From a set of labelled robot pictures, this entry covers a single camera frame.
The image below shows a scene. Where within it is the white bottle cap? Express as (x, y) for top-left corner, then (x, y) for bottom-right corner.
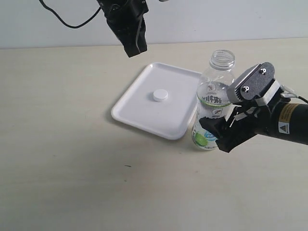
(153, 89), (168, 102)

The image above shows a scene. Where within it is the clear plastic drink bottle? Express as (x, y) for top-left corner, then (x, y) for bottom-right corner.
(192, 50), (235, 151)

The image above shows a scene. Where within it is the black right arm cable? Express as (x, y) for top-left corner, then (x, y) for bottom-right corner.
(280, 84), (308, 104)

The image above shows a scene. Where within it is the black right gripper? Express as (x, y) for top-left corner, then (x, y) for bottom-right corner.
(199, 101), (281, 153)

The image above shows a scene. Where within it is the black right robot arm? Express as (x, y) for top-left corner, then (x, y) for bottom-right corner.
(198, 86), (308, 153)

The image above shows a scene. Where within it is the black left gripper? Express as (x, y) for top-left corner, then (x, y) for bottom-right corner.
(98, 0), (149, 57)

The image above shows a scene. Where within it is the white rectangular plastic tray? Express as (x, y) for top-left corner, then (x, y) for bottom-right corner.
(111, 62), (201, 140)

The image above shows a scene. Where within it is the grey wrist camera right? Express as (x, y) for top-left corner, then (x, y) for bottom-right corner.
(227, 62), (275, 104)

